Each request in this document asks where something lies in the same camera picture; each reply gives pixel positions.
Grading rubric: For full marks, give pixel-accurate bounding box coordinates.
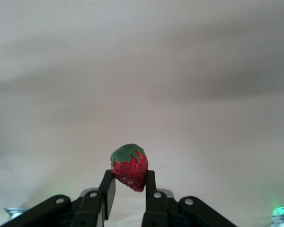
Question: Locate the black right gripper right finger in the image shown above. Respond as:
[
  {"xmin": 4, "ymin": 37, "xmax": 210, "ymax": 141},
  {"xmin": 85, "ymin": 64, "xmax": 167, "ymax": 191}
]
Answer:
[{"xmin": 141, "ymin": 170, "xmax": 237, "ymax": 227}]

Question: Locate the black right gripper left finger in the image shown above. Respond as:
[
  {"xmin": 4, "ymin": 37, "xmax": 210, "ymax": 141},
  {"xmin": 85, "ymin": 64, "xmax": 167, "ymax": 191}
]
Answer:
[{"xmin": 0, "ymin": 169, "xmax": 116, "ymax": 227}]

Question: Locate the red strawberry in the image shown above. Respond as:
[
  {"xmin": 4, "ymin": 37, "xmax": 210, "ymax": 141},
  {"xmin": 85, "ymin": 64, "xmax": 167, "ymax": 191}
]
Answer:
[{"xmin": 110, "ymin": 143, "xmax": 149, "ymax": 193}]

